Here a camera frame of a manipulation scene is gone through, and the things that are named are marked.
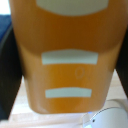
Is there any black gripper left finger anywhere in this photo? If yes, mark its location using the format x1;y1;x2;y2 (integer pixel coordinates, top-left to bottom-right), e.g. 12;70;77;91
0;23;24;122

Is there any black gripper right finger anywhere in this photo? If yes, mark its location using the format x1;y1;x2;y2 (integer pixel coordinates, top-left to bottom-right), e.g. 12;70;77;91
114;32;128;90

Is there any orange toy bread loaf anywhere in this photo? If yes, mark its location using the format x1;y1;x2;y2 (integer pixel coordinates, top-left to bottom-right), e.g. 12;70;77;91
8;0;125;115

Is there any blue object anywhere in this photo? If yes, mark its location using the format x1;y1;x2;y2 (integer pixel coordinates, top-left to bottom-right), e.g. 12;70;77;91
0;13;14;46

